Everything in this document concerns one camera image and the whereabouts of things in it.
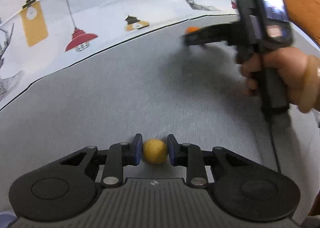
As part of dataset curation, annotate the grey printed sofa cover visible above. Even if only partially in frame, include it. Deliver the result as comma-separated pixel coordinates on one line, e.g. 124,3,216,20
1,0,319,227

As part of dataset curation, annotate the orange cushion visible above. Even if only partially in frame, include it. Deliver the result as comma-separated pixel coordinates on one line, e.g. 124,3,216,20
284,0,320,45

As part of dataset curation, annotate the small orange kumquat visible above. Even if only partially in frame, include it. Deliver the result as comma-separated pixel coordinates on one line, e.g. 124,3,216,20
185,26,200,34

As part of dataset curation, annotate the person's right hand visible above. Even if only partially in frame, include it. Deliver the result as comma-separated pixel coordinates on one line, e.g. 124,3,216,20
237,47,319,113

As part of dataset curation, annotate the yellow-green round fruit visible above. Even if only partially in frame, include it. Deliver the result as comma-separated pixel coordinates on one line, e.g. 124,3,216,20
143,139,168,165

